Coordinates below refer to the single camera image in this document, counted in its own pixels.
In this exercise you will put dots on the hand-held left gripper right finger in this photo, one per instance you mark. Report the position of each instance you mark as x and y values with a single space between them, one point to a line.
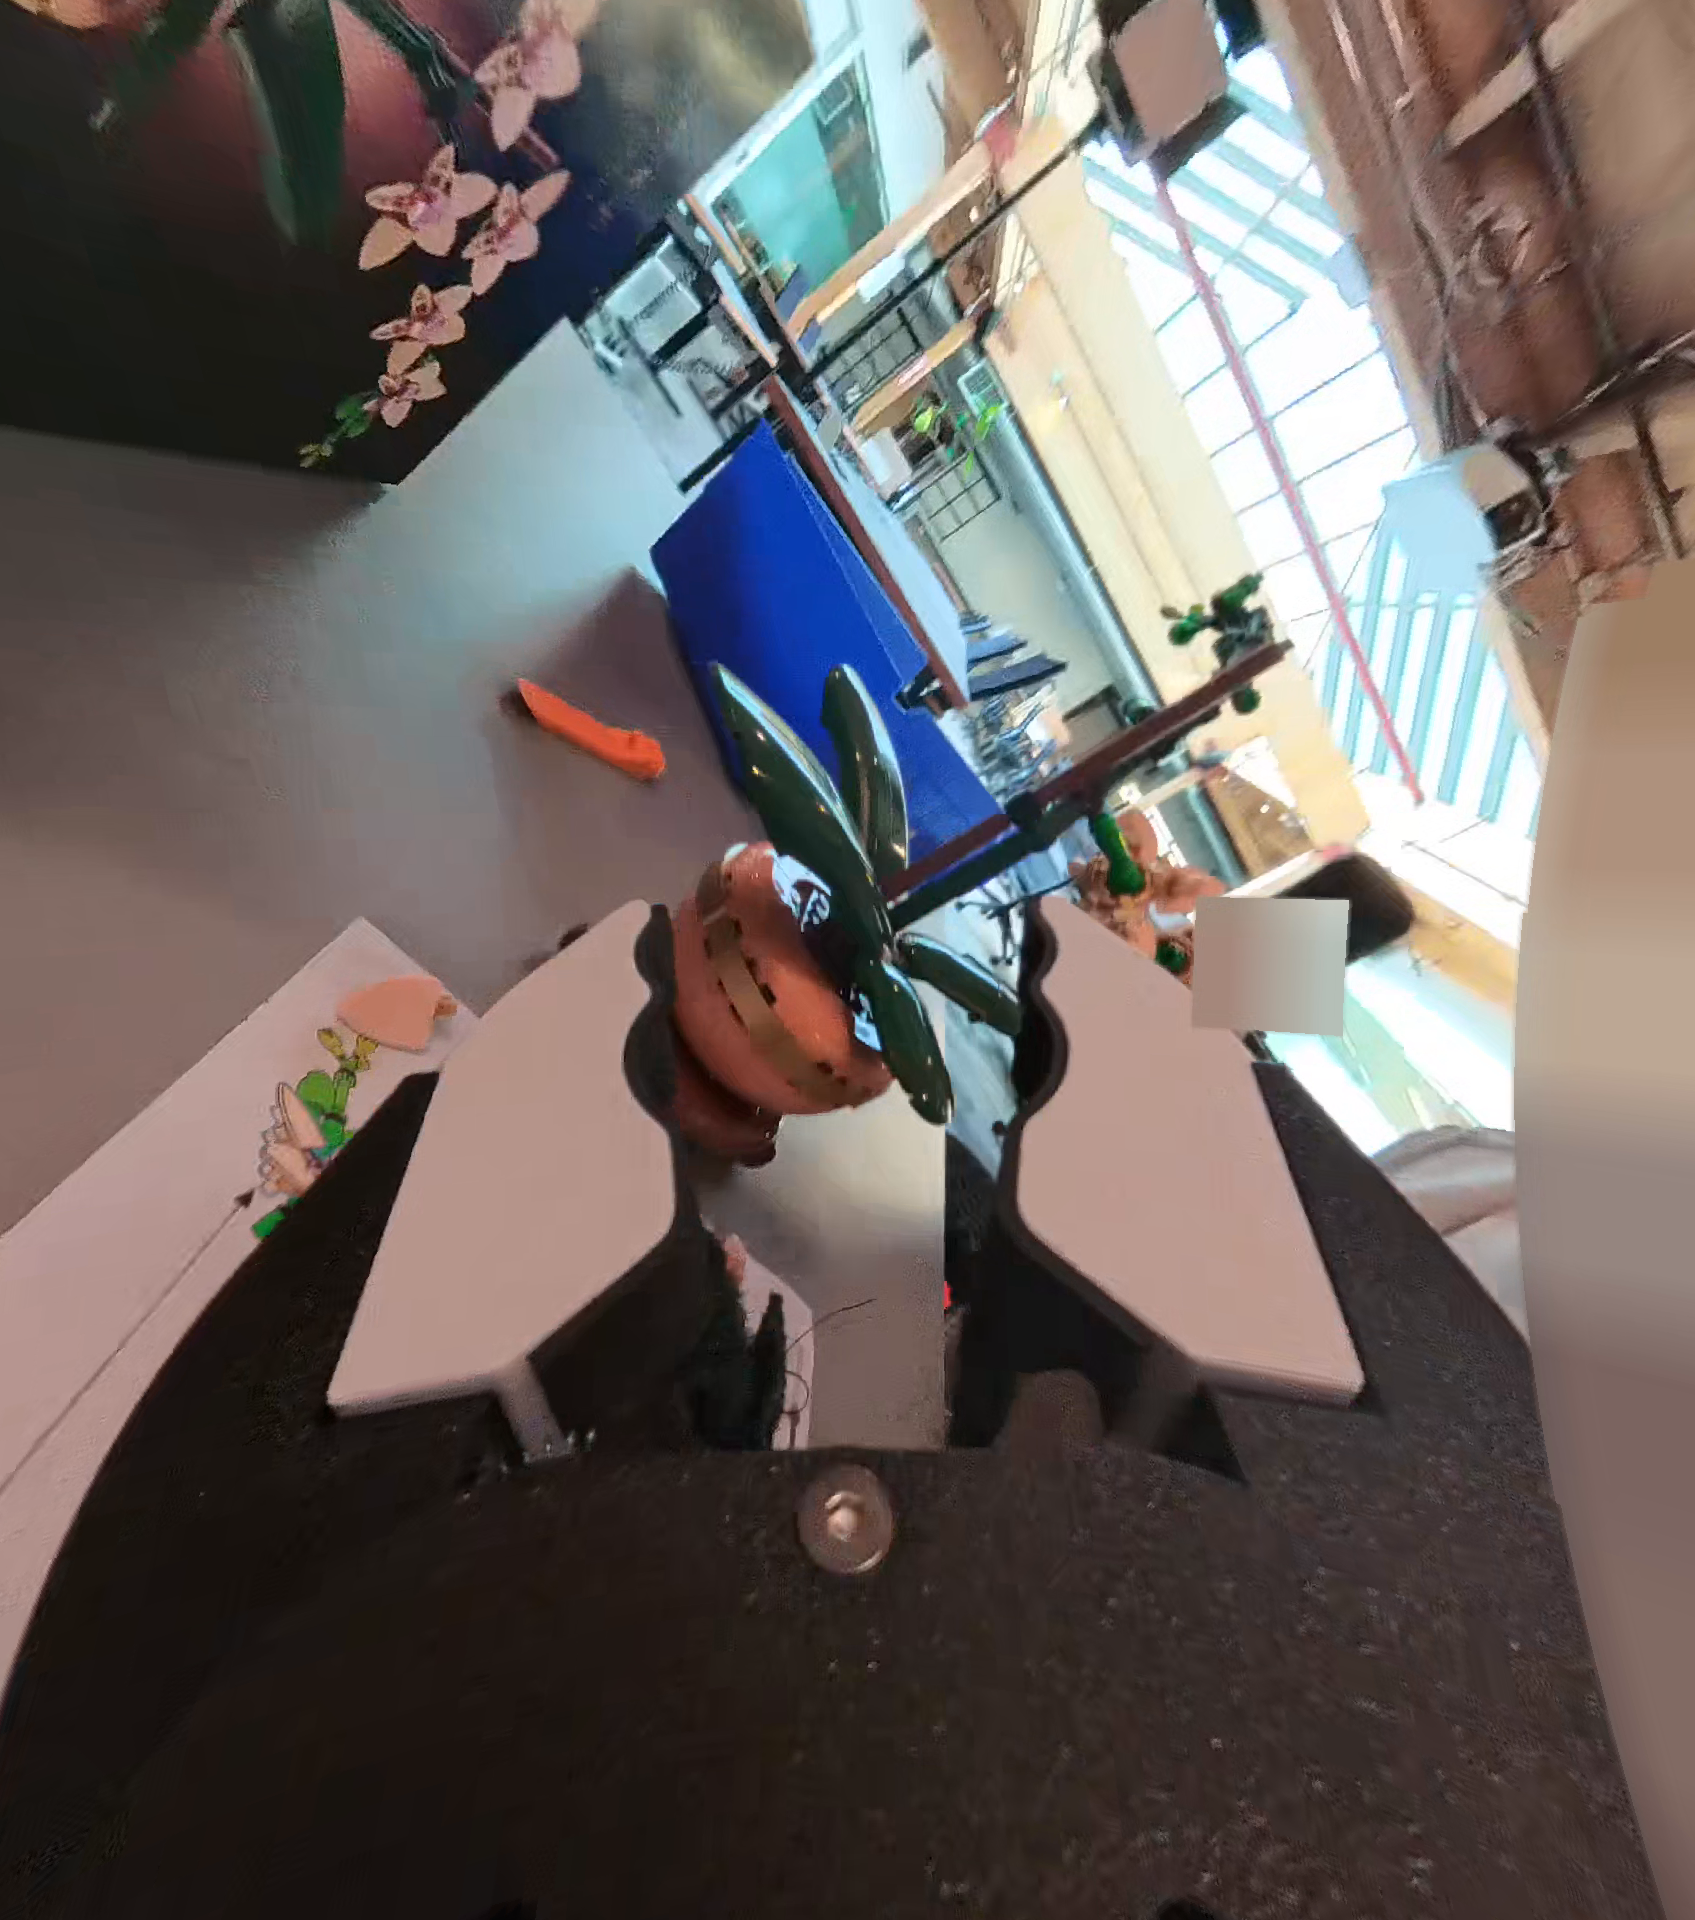
1162 1170

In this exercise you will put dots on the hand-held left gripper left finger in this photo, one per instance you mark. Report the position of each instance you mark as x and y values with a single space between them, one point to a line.
518 1170

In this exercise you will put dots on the brick orchid plant model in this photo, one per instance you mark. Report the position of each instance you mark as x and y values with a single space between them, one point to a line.
772 990

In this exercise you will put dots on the grey desk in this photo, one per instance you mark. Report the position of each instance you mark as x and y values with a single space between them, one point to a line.
186 721

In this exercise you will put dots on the tan brick petal piece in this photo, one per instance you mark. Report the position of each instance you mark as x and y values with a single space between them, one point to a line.
396 1012

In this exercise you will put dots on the orange brick separator tool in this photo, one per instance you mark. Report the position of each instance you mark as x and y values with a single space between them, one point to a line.
592 732

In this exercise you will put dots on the white instruction booklet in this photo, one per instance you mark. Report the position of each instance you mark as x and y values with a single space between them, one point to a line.
82 1351

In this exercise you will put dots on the blue plastic bin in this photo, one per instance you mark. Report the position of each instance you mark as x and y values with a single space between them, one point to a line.
788 600

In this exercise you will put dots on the black orchid print box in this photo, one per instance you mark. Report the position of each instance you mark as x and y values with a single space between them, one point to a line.
112 225

